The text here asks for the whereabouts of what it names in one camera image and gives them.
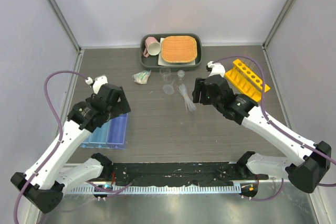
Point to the dark green plastic tray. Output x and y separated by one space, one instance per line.
154 63

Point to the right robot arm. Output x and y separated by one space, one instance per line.
304 163

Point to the clear glass beaker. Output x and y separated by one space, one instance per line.
165 73

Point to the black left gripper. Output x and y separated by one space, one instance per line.
122 107

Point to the clear glass test tube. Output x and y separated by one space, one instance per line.
250 61
254 68
246 60

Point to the white slotted cable duct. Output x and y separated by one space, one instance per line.
86 189

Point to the yellow test tube rack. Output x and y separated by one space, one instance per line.
246 81

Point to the clear plastic funnel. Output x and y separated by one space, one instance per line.
168 87

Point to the pink ceramic mug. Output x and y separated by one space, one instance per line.
152 47

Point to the plastic glove packet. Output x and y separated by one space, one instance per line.
142 77

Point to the orange woven basket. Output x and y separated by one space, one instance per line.
179 49

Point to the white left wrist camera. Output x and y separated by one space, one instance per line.
96 83

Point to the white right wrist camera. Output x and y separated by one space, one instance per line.
215 68

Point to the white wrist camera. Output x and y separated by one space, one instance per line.
96 83
215 68

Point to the blue three-compartment organizer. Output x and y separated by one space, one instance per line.
110 136

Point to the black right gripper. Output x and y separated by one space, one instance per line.
199 84

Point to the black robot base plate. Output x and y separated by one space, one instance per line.
177 174

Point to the bundle of plastic pipettes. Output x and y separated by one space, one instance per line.
190 106

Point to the clear glass stoppered bottle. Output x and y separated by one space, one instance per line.
181 74

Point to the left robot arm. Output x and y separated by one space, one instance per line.
44 184

